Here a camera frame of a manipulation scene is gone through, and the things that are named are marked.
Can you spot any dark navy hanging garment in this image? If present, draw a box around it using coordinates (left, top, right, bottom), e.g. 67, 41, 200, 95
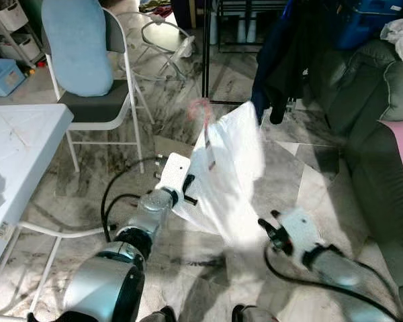
251, 0, 330, 126

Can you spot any pink plastic clothes hanger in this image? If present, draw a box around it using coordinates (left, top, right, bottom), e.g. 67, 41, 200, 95
187, 97, 219, 172

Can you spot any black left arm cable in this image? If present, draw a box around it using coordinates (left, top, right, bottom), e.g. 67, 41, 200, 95
101, 156, 165, 242

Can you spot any grey robot left leg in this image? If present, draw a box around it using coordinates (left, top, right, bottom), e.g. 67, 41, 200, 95
138, 307, 177, 322

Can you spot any light blue plastic bin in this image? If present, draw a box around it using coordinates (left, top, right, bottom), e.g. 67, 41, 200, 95
0, 58, 26, 97

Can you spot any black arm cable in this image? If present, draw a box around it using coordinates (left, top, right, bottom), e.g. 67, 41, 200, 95
101, 156, 165, 242
263, 245, 400, 322

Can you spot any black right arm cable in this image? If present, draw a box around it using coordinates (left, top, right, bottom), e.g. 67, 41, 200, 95
263, 245, 400, 322

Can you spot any white tube frame bouncer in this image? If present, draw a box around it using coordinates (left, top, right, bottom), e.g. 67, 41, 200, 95
118, 10, 195, 81

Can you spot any grey robot right leg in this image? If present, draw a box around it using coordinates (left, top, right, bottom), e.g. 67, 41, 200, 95
232, 305, 277, 322

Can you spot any light blue pillow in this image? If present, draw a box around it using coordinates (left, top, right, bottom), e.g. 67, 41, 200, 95
42, 0, 115, 98

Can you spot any grey robot leg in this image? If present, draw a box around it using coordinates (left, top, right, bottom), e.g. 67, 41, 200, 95
232, 305, 277, 322
138, 307, 177, 322

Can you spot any white crumpled cloth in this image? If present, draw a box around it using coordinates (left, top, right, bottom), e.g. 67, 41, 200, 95
379, 19, 403, 62

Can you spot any white folding chair grey seat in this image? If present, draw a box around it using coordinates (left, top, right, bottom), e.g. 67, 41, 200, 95
44, 7, 155, 174

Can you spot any pink sofa cover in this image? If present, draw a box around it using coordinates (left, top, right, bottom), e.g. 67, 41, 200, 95
378, 119, 403, 199

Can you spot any blue plastic crate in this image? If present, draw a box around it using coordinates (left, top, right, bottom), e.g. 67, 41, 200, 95
332, 0, 403, 51

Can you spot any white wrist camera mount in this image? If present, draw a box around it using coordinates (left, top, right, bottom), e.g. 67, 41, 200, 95
154, 152, 192, 195
280, 208, 326, 259

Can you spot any red floor cloth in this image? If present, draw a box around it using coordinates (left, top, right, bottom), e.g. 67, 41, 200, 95
151, 3, 179, 17

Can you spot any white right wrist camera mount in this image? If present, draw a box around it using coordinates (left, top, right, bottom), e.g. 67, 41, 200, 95
280, 208, 326, 259

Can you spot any white folding table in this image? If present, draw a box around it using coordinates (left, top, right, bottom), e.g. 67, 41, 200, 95
0, 103, 118, 319

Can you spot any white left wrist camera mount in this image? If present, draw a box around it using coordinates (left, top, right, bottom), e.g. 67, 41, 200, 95
154, 152, 192, 195

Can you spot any white basket shelving unit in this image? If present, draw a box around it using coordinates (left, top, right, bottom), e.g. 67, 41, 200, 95
0, 0, 44, 64

